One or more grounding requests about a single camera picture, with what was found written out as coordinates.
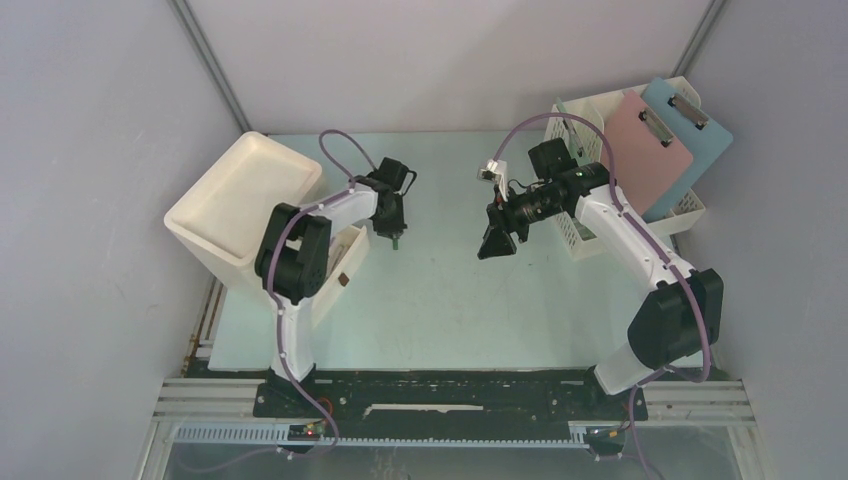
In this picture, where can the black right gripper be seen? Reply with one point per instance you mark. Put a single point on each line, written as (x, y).
(497, 243)

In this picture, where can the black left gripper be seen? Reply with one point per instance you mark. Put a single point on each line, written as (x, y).
(397, 226)

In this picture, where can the pink clipboard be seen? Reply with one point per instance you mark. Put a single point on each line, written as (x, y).
(648, 157)

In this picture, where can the white drawer cabinet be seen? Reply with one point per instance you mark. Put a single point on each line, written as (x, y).
(222, 218)

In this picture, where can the blue clipboard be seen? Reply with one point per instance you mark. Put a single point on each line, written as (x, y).
(704, 138)

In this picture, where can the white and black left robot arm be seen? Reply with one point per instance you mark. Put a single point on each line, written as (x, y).
(292, 260)

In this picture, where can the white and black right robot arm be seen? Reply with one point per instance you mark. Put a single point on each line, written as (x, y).
(681, 309)

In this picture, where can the white perforated file organizer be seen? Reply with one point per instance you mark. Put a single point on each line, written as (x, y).
(601, 205)

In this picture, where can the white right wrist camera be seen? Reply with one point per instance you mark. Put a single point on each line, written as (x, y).
(496, 173)

